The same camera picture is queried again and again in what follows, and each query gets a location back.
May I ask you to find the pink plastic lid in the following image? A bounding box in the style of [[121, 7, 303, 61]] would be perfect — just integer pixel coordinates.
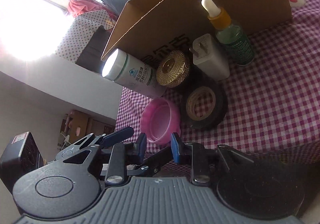
[[140, 98, 181, 145]]

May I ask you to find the black tape roll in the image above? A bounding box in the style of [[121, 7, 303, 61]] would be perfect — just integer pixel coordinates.
[[180, 82, 228, 130]]

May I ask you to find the gold round tin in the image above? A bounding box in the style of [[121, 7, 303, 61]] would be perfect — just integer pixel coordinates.
[[156, 50, 190, 88]]

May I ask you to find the white charger plug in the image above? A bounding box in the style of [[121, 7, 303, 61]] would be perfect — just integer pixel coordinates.
[[189, 33, 230, 82]]

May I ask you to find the green dropper bottle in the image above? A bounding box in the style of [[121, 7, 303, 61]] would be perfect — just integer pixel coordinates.
[[201, 0, 255, 66]]

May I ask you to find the white supplement bottle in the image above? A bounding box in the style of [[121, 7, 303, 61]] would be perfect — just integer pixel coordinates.
[[101, 49, 166, 99]]

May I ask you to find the purple checkered tablecloth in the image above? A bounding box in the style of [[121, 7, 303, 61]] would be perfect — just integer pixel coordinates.
[[114, 0, 320, 165]]

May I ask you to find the brown cardboard box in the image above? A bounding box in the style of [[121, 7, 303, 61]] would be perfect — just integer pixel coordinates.
[[101, 0, 292, 65]]

